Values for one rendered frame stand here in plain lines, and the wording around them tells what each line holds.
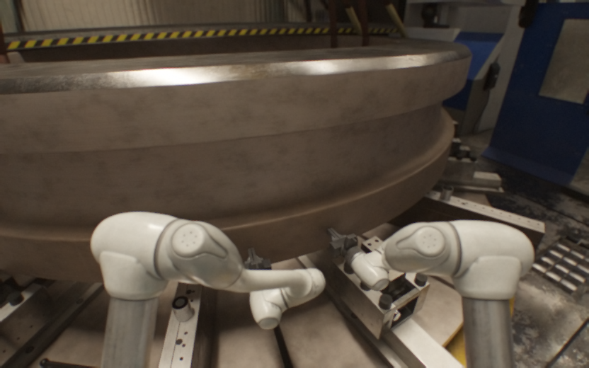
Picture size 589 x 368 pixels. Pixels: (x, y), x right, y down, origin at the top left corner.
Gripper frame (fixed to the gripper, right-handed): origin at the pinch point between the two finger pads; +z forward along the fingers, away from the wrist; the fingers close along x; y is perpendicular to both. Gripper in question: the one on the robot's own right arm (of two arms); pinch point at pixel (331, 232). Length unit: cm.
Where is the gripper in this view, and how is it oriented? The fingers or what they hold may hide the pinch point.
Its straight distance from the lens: 146.2
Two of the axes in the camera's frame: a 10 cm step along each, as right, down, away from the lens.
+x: 9.0, -2.2, 3.8
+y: 0.1, 8.7, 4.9
